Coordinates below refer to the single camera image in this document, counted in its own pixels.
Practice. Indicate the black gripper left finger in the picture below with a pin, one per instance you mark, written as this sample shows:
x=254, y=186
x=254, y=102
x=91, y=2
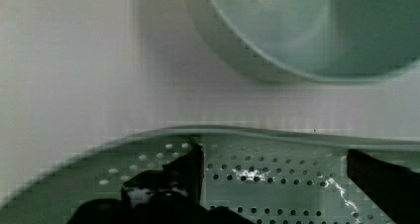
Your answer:
x=169, y=195

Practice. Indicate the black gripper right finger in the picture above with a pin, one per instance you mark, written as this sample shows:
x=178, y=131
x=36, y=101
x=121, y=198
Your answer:
x=392, y=188

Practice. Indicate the green oval plastic strainer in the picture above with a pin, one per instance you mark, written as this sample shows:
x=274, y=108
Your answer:
x=268, y=177

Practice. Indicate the green round bowl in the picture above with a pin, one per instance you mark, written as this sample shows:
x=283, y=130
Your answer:
x=343, y=41

